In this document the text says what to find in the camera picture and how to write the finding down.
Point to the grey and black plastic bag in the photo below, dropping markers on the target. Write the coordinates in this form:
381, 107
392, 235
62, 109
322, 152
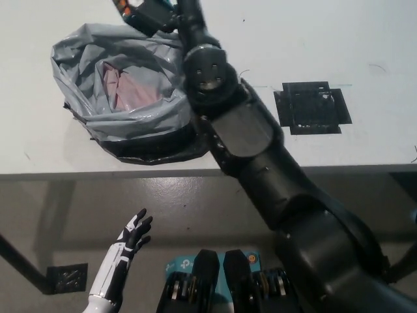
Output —
146, 124

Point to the rubik's cube with blue face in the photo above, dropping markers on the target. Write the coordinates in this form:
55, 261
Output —
122, 6

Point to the pink crumpled cloth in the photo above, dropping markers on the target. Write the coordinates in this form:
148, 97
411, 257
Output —
133, 94

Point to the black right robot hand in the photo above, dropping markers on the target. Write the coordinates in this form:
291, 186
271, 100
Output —
153, 16

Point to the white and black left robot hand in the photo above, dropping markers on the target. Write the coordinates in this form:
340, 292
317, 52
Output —
135, 231

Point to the black table leg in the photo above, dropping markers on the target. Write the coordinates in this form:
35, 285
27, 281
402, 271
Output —
23, 261

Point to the black tape square marker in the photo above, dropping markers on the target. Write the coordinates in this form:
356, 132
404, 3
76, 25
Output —
309, 111

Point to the black tape floor patch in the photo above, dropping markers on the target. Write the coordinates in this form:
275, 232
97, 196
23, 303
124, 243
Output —
66, 278

